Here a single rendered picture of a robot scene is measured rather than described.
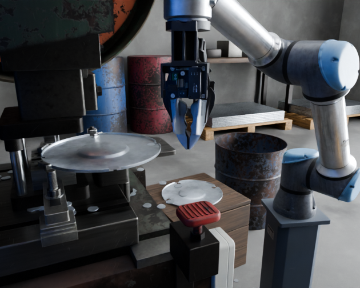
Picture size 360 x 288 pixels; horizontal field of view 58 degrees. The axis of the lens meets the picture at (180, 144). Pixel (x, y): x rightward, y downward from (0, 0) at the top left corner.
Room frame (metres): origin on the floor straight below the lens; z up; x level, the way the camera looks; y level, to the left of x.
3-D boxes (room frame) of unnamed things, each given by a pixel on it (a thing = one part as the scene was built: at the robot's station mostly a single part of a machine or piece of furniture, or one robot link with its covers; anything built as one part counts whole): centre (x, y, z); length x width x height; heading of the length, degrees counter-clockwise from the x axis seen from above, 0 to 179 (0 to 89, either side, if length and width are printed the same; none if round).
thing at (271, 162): (1.82, -0.42, 0.24); 0.42 x 0.42 x 0.48
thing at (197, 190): (1.40, -0.06, 0.35); 0.29 x 0.29 x 0.01
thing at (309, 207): (1.07, -0.42, 0.50); 0.15 x 0.15 x 0.10
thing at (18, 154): (0.62, 0.33, 0.81); 0.02 x 0.02 x 0.14
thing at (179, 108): (0.54, 0.00, 0.91); 0.06 x 0.03 x 0.09; 172
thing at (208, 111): (0.55, -0.04, 0.95); 0.05 x 0.02 x 0.09; 82
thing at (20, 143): (0.72, 0.31, 0.86); 0.20 x 0.16 x 0.05; 23
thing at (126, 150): (0.77, 0.19, 0.78); 0.29 x 0.29 x 0.01
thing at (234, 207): (1.40, -0.06, 0.18); 0.40 x 0.38 x 0.35; 120
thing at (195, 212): (0.51, -0.03, 0.72); 0.07 x 0.06 x 0.08; 113
